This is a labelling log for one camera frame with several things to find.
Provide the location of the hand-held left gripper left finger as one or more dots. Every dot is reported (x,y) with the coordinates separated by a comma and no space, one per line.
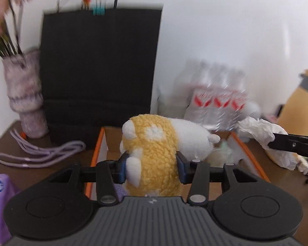
(122,170)

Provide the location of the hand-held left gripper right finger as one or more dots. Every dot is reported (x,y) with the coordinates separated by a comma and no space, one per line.
(181,166)

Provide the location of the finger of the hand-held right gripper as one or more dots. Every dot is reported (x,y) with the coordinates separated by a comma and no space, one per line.
(297,137)
(292,148)

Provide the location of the yellow white plush toy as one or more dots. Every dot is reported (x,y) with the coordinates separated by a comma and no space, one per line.
(154,153)

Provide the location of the red orange cardboard box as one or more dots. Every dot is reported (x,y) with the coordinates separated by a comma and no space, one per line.
(113,141)

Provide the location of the white tissue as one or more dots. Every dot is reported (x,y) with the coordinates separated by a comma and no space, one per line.
(256,130)

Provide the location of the yellow insulated jug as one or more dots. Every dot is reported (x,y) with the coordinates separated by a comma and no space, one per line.
(297,102)

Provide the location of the pale green plastic bag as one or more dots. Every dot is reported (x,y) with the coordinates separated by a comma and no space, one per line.
(223,147)

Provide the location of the white robot speaker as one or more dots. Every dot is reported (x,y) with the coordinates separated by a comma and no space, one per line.
(254,110)

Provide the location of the clear water bottle red label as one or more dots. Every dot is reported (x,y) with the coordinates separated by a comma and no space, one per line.
(240,102)
(199,102)
(220,102)

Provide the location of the black paper bag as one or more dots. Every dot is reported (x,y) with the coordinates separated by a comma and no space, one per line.
(100,69)

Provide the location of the purple tissue pack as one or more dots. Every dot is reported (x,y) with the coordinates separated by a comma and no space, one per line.
(0,197)

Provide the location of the mottled purple vase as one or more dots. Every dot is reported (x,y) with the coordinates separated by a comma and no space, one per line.
(23,89)

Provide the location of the teal binder clip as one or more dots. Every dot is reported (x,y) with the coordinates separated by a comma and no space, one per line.
(98,10)

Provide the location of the dried pink flowers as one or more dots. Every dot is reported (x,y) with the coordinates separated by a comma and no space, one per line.
(0,43)

